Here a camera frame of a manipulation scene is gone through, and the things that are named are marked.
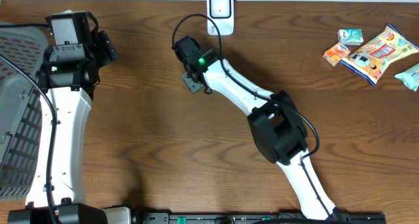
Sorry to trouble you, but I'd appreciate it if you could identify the orange tissue pack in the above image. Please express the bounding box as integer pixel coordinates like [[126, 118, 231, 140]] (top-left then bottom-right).
[[323, 43, 351, 66]]

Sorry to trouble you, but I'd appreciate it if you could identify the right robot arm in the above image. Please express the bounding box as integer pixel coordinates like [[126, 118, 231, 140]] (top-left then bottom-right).
[[172, 36, 338, 221]]

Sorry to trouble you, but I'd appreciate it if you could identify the yellow chips bag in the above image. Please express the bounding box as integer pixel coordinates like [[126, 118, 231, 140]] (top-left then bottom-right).
[[340, 24, 418, 86]]

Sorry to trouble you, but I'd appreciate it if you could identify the grey plastic basket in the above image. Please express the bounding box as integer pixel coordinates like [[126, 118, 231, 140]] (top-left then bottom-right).
[[1, 27, 48, 201]]

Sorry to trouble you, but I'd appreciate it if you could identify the light green snack packet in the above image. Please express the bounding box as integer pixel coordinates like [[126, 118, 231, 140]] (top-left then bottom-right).
[[394, 64, 419, 92]]

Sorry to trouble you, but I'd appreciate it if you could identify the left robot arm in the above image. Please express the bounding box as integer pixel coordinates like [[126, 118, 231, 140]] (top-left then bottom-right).
[[8, 10, 139, 223]]

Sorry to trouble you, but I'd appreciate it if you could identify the dark green small box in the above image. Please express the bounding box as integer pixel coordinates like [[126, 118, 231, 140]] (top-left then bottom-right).
[[181, 72, 204, 93]]

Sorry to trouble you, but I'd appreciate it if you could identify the teal tissue pack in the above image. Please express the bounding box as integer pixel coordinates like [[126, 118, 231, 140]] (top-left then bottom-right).
[[337, 29, 363, 45]]

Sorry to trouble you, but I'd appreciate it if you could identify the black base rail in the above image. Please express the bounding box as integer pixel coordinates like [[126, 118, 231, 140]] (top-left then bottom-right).
[[143, 212, 387, 224]]

